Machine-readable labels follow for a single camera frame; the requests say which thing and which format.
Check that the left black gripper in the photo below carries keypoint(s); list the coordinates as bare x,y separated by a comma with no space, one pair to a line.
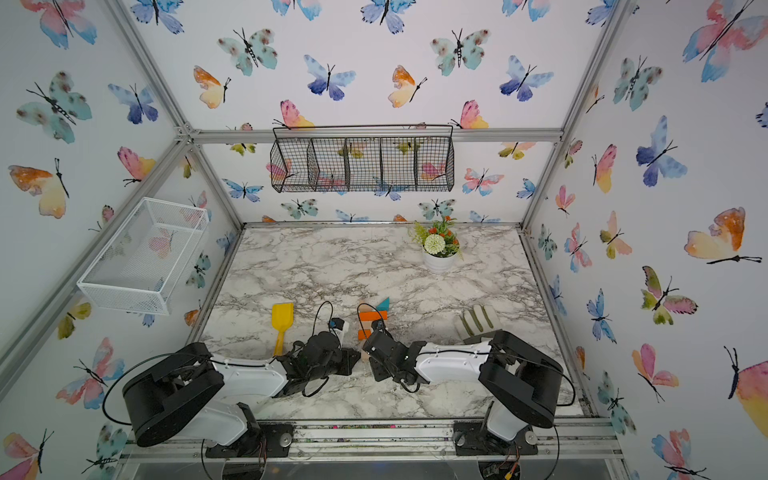
348,363

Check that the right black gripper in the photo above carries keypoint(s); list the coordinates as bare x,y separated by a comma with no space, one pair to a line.
377,374

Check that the teal triangle block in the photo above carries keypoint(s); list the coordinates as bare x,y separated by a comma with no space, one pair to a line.
383,305

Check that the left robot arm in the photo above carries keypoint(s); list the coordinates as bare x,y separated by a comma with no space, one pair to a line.
193,394

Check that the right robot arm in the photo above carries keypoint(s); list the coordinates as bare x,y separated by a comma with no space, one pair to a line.
523,381

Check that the yellow toy shovel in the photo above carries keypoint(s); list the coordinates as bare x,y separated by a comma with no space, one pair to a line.
282,317

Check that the striped green white cloth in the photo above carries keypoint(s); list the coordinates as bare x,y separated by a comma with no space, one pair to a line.
477,323

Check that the potted artificial flower plant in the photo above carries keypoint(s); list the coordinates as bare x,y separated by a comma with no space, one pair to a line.
439,244

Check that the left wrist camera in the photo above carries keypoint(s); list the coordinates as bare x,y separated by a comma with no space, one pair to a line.
339,328

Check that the black wire wall basket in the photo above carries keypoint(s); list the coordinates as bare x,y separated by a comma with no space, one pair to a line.
354,159

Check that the white mesh wall basket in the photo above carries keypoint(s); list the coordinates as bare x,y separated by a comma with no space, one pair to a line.
140,265

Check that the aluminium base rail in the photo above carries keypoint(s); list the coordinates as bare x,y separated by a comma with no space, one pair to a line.
304,441

